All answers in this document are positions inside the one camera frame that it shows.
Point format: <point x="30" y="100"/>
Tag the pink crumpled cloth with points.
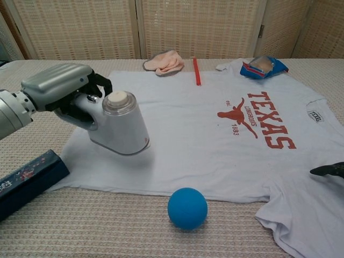
<point x="166" y="64"/>

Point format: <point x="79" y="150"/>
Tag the white Texas print t-shirt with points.
<point x="188" y="139"/>

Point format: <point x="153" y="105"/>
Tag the dark blue patterned box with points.
<point x="29" y="180"/>

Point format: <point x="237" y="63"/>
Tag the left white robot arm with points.
<point x="12" y="114"/>

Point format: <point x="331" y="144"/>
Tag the beige folding screen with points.
<point x="188" y="27"/>

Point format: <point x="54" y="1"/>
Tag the red plastic stick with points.
<point x="197" y="72"/>

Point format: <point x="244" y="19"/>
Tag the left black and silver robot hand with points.
<point x="56" y="83"/>

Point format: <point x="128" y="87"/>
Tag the blue snack bag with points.
<point x="258" y="70"/>

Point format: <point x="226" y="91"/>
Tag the blue ball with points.
<point x="187" y="208"/>

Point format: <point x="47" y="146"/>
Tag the white handheld iron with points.
<point x="123" y="129"/>

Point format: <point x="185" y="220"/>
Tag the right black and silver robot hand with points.
<point x="333" y="169"/>

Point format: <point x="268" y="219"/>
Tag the beige woven tablecloth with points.
<point x="94" y="228"/>

